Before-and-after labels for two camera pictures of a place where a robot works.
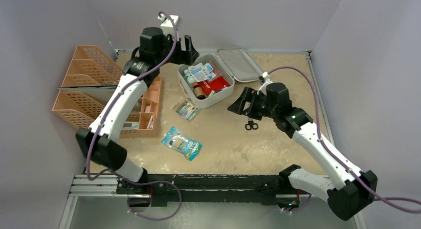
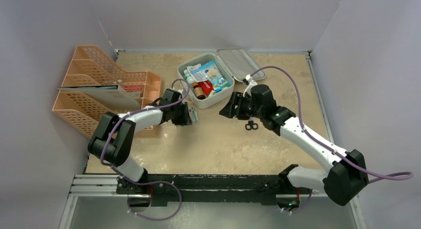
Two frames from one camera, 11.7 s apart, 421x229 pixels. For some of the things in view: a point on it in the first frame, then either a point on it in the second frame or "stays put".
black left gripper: (185, 57) → (185, 119)
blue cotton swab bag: (174, 139) → (212, 73)
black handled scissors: (250, 122) stays put
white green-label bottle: (188, 77) stays put
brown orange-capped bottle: (198, 91) stays put
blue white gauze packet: (201, 71) stays put
